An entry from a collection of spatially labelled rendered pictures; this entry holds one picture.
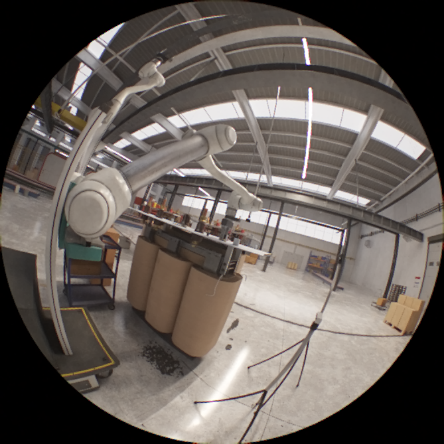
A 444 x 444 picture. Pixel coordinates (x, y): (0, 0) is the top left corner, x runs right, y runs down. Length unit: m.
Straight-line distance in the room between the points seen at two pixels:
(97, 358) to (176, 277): 1.00
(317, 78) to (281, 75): 0.75
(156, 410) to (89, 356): 0.62
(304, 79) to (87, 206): 3.67
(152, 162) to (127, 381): 1.56
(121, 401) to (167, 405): 0.35
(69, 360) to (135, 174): 1.21
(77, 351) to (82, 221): 1.07
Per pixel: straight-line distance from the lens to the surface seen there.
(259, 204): 1.01
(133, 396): 1.48
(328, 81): 3.68
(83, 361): 1.27
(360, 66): 9.48
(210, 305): 1.17
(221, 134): 0.66
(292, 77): 3.63
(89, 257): 0.66
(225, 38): 7.41
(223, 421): 1.53
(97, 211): 0.38
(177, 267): 1.32
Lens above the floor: 1.40
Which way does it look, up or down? 5 degrees up
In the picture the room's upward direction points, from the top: 18 degrees clockwise
